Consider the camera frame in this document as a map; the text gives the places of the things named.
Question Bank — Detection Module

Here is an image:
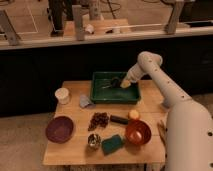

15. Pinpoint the green plastic tray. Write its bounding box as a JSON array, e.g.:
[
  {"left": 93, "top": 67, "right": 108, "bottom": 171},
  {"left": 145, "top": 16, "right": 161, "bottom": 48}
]
[{"left": 90, "top": 72, "right": 141, "bottom": 104}]

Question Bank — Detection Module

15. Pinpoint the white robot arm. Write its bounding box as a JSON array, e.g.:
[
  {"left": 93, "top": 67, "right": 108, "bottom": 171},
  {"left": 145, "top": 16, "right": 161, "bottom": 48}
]
[{"left": 121, "top": 51, "right": 213, "bottom": 171}]

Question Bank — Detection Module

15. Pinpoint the yellow apple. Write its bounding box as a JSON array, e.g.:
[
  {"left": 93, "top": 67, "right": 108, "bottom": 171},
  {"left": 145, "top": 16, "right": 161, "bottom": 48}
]
[{"left": 128, "top": 110, "right": 140, "bottom": 120}]

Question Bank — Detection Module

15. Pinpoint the wooden table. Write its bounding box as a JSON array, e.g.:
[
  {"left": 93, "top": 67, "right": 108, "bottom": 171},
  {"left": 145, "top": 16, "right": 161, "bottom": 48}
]
[{"left": 43, "top": 80, "right": 167, "bottom": 165}]

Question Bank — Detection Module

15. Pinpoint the bunch of dark grapes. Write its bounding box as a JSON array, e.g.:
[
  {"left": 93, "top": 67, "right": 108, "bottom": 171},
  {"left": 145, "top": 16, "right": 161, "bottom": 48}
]
[{"left": 88, "top": 112, "right": 109, "bottom": 131}]

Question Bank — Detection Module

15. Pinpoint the grey crumpled cloth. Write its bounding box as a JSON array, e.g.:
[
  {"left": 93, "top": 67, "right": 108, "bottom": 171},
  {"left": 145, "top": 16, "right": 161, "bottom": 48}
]
[{"left": 79, "top": 94, "right": 95, "bottom": 108}]

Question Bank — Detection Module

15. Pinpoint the orange bowl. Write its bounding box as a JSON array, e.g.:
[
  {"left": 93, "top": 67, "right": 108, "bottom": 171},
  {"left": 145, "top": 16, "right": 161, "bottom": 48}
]
[{"left": 125, "top": 120, "right": 152, "bottom": 146}]

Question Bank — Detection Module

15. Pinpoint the green sponge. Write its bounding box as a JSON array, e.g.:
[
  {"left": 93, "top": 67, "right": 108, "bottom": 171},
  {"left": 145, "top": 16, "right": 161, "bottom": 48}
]
[{"left": 101, "top": 135, "right": 124, "bottom": 155}]

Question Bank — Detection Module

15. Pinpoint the wooden spatula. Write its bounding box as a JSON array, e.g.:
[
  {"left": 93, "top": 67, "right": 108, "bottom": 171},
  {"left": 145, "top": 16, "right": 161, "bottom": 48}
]
[{"left": 157, "top": 120, "right": 166, "bottom": 146}]

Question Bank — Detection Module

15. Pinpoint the white cup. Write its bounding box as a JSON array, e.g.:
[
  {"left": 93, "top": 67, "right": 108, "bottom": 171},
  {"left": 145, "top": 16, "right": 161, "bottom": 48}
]
[{"left": 55, "top": 88, "right": 70, "bottom": 105}]

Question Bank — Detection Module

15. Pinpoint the small metal cup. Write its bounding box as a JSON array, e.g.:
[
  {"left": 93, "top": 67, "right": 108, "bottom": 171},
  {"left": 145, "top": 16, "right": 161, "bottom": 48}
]
[{"left": 88, "top": 134, "right": 101, "bottom": 149}]

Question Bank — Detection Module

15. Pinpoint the purple bowl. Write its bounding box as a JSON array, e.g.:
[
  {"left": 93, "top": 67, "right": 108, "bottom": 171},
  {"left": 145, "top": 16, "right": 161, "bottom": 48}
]
[{"left": 45, "top": 116, "right": 74, "bottom": 144}]

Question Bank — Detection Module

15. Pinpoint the wooden railing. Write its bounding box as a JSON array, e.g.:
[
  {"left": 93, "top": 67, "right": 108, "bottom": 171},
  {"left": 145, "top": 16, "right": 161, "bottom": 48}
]
[{"left": 0, "top": 0, "right": 213, "bottom": 49}]

